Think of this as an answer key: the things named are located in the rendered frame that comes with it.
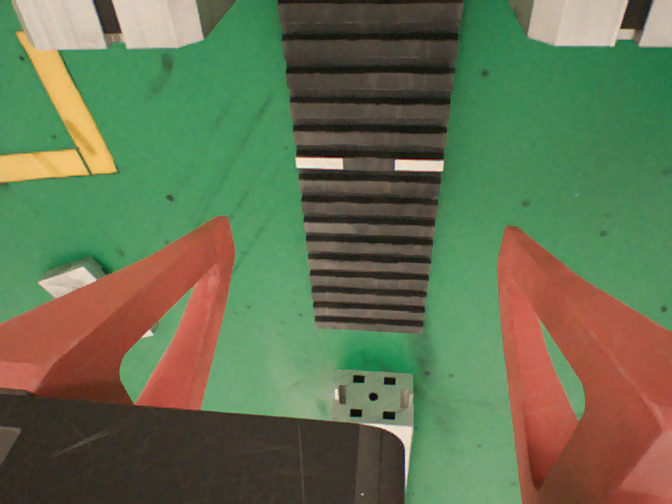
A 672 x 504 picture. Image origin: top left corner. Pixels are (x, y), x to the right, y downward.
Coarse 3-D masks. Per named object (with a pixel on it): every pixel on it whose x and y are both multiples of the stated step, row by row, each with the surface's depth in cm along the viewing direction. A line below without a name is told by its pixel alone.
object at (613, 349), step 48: (528, 240) 12; (528, 288) 11; (576, 288) 10; (528, 336) 12; (576, 336) 9; (624, 336) 8; (528, 384) 12; (624, 384) 7; (528, 432) 11; (576, 432) 9; (624, 432) 7; (528, 480) 11; (576, 480) 8; (624, 480) 7
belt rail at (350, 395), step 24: (336, 384) 26; (360, 384) 26; (384, 384) 26; (408, 384) 26; (336, 408) 25; (360, 408) 25; (384, 408) 25; (408, 408) 26; (408, 432) 24; (408, 456) 26
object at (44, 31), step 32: (32, 0) 7; (64, 0) 7; (96, 0) 7; (128, 0) 7; (160, 0) 7; (192, 0) 7; (224, 0) 8; (512, 0) 8; (544, 0) 6; (576, 0) 6; (608, 0) 6; (640, 0) 6; (32, 32) 7; (64, 32) 7; (96, 32) 7; (128, 32) 7; (160, 32) 7; (192, 32) 7; (544, 32) 7; (576, 32) 6; (608, 32) 6; (640, 32) 6
